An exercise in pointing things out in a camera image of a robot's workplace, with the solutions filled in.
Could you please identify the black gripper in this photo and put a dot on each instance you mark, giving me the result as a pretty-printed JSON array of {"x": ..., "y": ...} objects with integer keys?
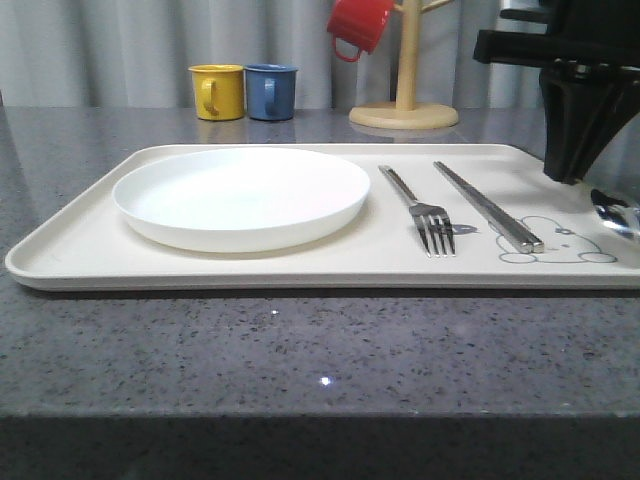
[{"x": 584, "y": 111}]

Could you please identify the silver metal spoon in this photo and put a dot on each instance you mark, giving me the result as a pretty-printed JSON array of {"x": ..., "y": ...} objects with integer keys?
[{"x": 620, "y": 215}]

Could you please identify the silver metal fork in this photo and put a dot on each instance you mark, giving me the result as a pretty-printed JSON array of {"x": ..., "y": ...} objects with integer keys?
[{"x": 432, "y": 222}]

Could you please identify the white round plate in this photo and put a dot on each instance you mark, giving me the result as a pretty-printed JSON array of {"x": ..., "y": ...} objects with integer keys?
[{"x": 242, "y": 199}]

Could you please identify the wooden mug tree stand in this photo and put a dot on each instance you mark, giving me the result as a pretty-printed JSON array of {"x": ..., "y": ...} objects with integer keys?
[{"x": 406, "y": 112}]

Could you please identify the red enamel mug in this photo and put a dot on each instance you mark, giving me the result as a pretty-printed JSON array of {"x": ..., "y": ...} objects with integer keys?
[{"x": 360, "y": 23}]

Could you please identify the blue enamel mug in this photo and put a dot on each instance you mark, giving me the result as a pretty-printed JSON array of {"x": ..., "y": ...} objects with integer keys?
[{"x": 270, "y": 91}]

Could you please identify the yellow enamel mug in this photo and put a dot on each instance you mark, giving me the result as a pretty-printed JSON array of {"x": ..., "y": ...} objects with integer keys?
[{"x": 218, "y": 91}]

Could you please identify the grey pleated curtain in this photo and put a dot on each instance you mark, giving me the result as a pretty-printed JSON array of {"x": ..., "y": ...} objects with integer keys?
[{"x": 138, "y": 53}]

